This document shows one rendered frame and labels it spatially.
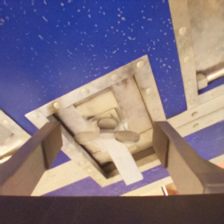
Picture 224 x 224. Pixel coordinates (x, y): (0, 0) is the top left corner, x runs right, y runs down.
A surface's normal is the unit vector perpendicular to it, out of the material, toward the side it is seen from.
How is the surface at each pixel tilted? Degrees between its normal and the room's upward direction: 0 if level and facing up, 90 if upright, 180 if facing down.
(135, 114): 90
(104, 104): 90
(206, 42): 90
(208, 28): 90
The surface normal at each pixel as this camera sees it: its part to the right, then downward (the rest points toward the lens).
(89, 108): 0.00, 0.29
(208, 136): 0.17, 0.60
